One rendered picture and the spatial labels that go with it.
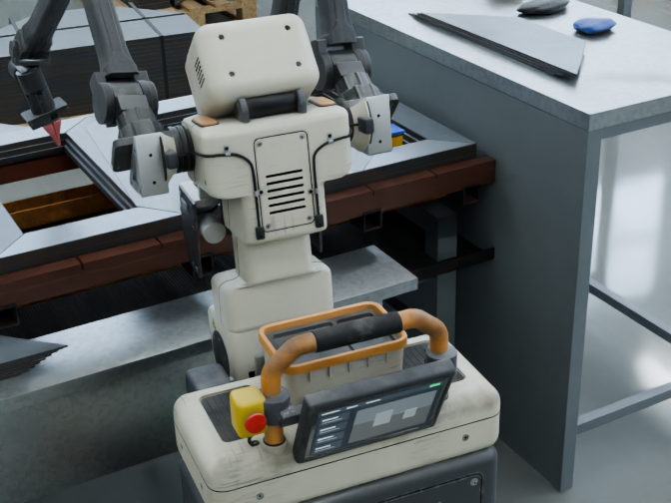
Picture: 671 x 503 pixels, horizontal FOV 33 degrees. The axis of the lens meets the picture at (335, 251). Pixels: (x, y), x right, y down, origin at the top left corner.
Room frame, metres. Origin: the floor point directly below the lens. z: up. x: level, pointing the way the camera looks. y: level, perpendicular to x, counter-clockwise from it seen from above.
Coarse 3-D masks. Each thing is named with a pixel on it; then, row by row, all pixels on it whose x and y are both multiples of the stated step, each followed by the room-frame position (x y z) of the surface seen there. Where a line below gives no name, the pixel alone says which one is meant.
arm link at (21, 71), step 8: (16, 72) 2.54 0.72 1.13; (24, 72) 2.52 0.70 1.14; (32, 72) 2.52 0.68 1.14; (40, 72) 2.54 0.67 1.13; (24, 80) 2.52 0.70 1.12; (32, 80) 2.52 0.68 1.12; (40, 80) 2.53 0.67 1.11; (24, 88) 2.52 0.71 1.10; (32, 88) 2.52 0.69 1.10; (40, 88) 2.53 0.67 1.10
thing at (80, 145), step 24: (312, 96) 3.18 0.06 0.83; (336, 96) 3.13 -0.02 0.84; (168, 120) 2.98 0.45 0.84; (24, 144) 2.80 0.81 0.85; (48, 144) 2.82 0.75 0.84; (72, 144) 2.81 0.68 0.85; (96, 168) 2.63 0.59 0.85; (384, 168) 2.56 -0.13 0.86; (408, 168) 2.59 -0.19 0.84; (120, 192) 2.47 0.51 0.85; (96, 240) 2.22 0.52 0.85; (120, 240) 2.24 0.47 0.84; (0, 264) 2.12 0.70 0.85; (24, 264) 2.14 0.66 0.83
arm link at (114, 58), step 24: (96, 0) 2.14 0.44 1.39; (96, 24) 2.10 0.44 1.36; (120, 24) 2.12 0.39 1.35; (96, 48) 2.10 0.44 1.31; (120, 48) 2.07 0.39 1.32; (96, 72) 2.01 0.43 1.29; (120, 72) 2.02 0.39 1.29; (144, 72) 2.05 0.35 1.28; (96, 96) 2.00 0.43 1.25; (96, 120) 1.99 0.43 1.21
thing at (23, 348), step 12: (0, 336) 2.04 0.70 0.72; (0, 348) 1.99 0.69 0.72; (12, 348) 1.99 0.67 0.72; (24, 348) 1.99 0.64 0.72; (36, 348) 1.99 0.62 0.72; (48, 348) 1.99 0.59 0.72; (60, 348) 1.99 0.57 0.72; (0, 360) 1.95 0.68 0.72; (12, 360) 1.95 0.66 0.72; (24, 360) 1.96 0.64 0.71; (36, 360) 1.97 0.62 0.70; (0, 372) 1.94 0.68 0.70; (12, 372) 1.95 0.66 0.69
